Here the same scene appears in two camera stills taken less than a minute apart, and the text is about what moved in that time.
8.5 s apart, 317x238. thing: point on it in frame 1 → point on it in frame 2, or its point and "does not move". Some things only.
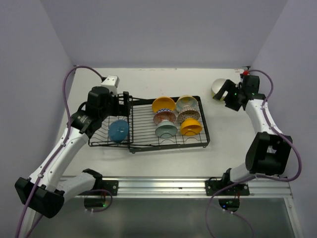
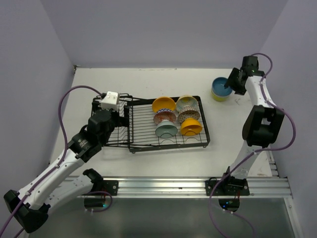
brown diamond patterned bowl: [187, 111] does not move
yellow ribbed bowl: [163, 102] does not move
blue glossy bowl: [118, 130] → [218, 87]
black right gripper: [230, 86] → [230, 81]
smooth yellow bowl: [190, 127] does not move
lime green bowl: [213, 94] does not move
